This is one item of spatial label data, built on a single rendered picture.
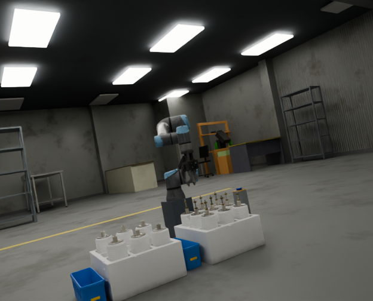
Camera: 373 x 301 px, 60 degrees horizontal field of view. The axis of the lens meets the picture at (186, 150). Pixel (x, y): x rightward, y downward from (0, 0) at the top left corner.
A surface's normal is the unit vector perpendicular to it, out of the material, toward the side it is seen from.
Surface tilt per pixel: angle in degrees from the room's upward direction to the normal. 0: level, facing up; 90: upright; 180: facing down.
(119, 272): 90
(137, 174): 90
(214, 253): 90
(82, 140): 90
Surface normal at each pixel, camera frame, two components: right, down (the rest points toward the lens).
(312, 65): -0.82, 0.14
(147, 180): 0.54, -0.13
